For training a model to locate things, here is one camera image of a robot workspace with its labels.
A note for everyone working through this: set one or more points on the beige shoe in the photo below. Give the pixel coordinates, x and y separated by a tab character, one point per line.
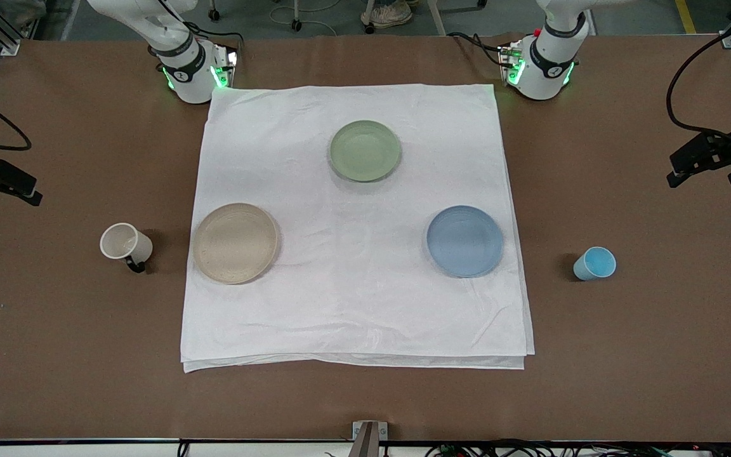
388	14

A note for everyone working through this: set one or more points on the blue plate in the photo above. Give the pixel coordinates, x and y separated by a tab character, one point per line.
465	241

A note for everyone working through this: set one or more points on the blue cup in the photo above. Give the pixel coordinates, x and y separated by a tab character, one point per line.
595	263

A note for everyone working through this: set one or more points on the green plate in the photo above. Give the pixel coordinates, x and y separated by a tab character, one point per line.
365	151

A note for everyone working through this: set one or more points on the white cloth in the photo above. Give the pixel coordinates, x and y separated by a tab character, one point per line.
359	266

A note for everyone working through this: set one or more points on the beige gray plate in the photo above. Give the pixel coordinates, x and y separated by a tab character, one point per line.
235	243

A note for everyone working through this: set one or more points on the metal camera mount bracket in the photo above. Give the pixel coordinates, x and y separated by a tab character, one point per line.
369	438

